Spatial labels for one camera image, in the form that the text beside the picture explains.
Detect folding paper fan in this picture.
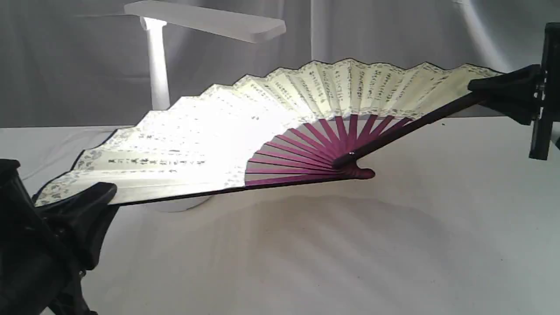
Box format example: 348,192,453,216
35,58,499,206

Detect white desk lamp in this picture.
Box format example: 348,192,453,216
124,1,287,213

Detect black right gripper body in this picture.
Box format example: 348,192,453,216
0,210,97,315

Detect grey backdrop curtain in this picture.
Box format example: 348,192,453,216
0,0,559,128

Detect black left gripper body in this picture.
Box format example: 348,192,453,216
529,23,560,160

